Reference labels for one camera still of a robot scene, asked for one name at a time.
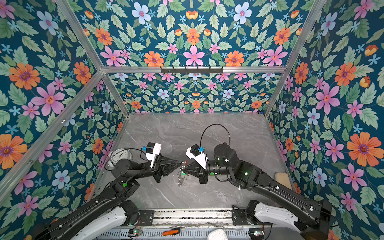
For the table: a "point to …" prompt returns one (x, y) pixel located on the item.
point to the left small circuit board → (135, 232)
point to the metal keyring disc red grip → (181, 175)
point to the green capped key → (182, 173)
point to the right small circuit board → (256, 232)
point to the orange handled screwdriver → (172, 232)
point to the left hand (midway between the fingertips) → (179, 165)
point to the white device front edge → (218, 234)
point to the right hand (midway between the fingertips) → (184, 168)
